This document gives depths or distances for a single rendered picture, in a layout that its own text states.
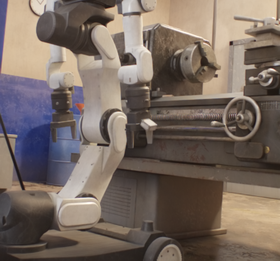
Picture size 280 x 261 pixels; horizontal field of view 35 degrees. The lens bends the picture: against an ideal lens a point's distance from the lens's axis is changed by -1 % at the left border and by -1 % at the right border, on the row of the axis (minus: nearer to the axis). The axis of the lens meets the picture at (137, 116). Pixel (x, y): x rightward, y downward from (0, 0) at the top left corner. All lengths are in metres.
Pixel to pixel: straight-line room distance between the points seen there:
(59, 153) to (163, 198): 3.05
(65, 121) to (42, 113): 4.16
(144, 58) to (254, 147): 0.72
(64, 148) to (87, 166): 3.80
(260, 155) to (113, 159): 0.66
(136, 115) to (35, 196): 0.45
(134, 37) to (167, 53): 1.32
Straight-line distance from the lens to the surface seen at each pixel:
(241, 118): 2.00
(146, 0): 1.61
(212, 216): 3.00
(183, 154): 2.56
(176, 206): 2.73
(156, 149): 2.73
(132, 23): 1.59
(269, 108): 2.03
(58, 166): 5.55
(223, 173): 2.15
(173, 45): 2.95
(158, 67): 2.83
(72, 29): 1.64
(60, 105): 1.90
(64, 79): 1.87
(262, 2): 6.51
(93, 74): 1.74
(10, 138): 4.41
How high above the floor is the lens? 0.53
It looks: 4 degrees up
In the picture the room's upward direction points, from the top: 4 degrees clockwise
